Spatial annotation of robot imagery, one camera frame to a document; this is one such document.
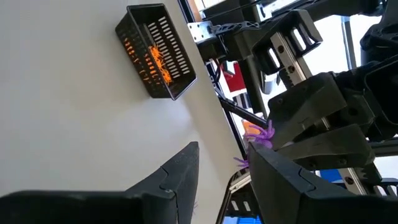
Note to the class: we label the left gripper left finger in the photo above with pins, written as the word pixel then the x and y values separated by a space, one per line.
pixel 177 180

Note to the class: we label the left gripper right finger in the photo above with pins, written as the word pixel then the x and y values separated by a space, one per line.
pixel 280 196

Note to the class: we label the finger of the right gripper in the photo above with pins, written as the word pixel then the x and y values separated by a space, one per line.
pixel 308 102
pixel 335 149

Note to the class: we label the purple plastic spider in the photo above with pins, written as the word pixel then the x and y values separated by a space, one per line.
pixel 264 137

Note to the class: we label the orange plastic spider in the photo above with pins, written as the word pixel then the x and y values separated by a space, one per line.
pixel 155 53
pixel 166 76

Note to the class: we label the black plastic slotted basket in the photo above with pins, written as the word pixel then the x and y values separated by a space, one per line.
pixel 136 18

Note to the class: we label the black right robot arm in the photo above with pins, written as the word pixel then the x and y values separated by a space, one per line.
pixel 381 37

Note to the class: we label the silver metal bracket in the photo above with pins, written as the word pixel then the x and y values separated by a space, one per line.
pixel 239 183

